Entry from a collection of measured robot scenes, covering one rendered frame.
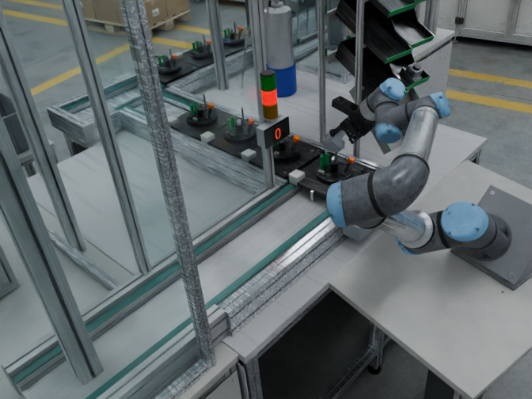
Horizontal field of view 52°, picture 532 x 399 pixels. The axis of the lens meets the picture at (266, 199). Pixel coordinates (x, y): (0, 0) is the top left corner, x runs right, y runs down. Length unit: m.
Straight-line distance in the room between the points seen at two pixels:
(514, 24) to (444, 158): 3.55
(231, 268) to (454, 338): 0.69
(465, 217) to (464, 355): 0.38
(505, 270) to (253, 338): 0.79
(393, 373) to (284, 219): 1.02
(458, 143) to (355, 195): 1.23
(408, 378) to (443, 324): 0.97
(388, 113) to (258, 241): 0.60
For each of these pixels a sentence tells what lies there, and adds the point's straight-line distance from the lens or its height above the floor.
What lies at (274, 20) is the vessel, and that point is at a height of 1.26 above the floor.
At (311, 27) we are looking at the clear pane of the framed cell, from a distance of 3.06.
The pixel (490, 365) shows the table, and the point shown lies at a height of 0.86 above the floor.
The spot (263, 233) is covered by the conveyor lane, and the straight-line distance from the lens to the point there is 1.88.
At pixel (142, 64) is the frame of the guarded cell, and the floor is 1.75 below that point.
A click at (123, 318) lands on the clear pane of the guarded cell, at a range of 1.27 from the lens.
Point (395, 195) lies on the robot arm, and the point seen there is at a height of 1.35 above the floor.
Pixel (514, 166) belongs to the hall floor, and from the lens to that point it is 4.05.
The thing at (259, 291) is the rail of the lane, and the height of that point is 0.95.
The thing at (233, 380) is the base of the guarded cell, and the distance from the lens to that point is 1.66.
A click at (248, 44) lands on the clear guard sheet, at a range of 1.74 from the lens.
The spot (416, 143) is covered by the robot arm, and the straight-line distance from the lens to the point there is 1.44.
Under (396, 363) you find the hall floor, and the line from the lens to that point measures 2.67.
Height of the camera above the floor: 2.12
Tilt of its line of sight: 36 degrees down
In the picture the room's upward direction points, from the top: 5 degrees counter-clockwise
